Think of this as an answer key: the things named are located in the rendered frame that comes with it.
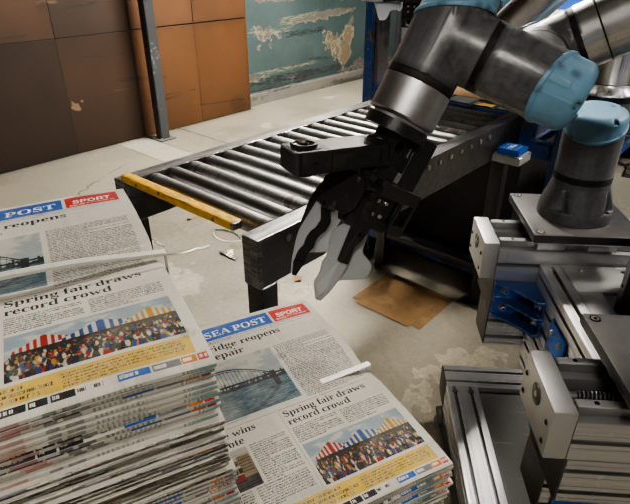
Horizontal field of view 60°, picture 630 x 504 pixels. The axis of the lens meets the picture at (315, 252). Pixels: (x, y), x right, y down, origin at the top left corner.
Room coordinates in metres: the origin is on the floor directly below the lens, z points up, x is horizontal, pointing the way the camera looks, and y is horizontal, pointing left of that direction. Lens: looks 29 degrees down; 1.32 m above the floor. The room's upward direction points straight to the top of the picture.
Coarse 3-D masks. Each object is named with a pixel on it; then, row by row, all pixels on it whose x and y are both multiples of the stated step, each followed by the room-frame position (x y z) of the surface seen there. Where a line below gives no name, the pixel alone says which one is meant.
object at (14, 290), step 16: (48, 272) 0.44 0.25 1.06; (64, 272) 0.44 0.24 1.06; (80, 272) 0.44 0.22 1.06; (96, 272) 0.44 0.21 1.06; (112, 272) 0.44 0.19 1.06; (128, 272) 0.44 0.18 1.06; (0, 288) 0.41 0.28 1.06; (16, 288) 0.41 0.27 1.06; (32, 288) 0.41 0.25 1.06; (48, 288) 0.41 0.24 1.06; (64, 288) 0.41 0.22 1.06; (0, 304) 0.39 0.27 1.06
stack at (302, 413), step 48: (240, 336) 0.64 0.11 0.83; (288, 336) 0.64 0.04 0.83; (336, 336) 0.64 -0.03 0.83; (240, 384) 0.54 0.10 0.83; (288, 384) 0.54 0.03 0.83; (336, 384) 0.54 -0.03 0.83; (240, 432) 0.46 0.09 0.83; (288, 432) 0.46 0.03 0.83; (336, 432) 0.46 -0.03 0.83; (384, 432) 0.46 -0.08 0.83; (240, 480) 0.39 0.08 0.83; (288, 480) 0.39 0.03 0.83; (336, 480) 0.39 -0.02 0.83; (384, 480) 0.39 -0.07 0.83; (432, 480) 0.41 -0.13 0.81
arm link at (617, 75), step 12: (612, 60) 1.18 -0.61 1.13; (624, 60) 1.17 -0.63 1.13; (600, 72) 1.19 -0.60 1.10; (612, 72) 1.17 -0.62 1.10; (624, 72) 1.17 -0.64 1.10; (600, 84) 1.18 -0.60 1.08; (612, 84) 1.17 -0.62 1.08; (624, 84) 1.17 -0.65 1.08; (588, 96) 1.18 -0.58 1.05; (600, 96) 1.16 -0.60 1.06; (612, 96) 1.16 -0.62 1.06; (624, 96) 1.15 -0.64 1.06
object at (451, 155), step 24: (504, 120) 1.91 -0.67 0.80; (456, 144) 1.64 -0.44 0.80; (480, 144) 1.75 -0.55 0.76; (432, 168) 1.52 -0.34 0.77; (456, 168) 1.64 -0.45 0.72; (432, 192) 1.53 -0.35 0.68; (288, 216) 1.12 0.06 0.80; (264, 240) 1.01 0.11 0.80; (288, 240) 1.06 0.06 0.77; (264, 264) 1.01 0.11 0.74; (288, 264) 1.06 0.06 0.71
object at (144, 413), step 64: (0, 320) 0.36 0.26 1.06; (64, 320) 0.36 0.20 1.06; (128, 320) 0.36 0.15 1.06; (192, 320) 0.36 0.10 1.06; (0, 384) 0.29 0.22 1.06; (64, 384) 0.28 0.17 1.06; (128, 384) 0.29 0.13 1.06; (192, 384) 0.31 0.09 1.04; (0, 448) 0.25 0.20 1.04; (64, 448) 0.26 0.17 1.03; (128, 448) 0.28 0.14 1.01; (192, 448) 0.30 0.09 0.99
